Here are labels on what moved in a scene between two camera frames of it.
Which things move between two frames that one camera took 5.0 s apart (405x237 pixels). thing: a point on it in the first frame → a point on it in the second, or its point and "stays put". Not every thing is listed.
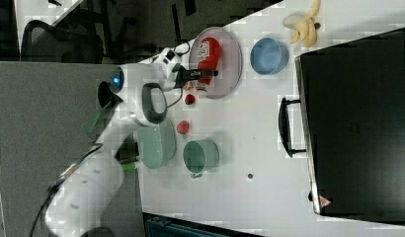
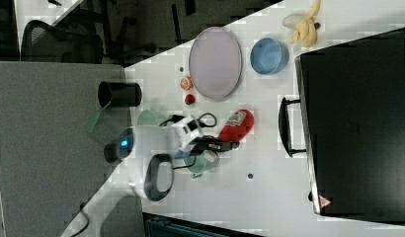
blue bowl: [269, 56] stays put
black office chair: [43, 42] stays put
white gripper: [164, 63] → [190, 129]
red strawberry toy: [190, 99] stays put
